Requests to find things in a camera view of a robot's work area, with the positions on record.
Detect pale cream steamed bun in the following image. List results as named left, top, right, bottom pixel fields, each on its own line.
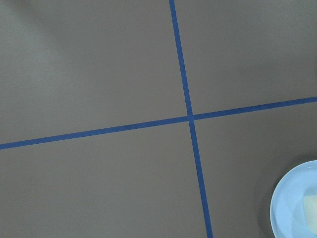
left=303, top=195, right=317, bottom=234

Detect light blue round plate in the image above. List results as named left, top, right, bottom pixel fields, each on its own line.
left=270, top=160, right=317, bottom=238

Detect blue tape grid lines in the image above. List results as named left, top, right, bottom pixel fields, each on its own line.
left=0, top=0, right=317, bottom=238

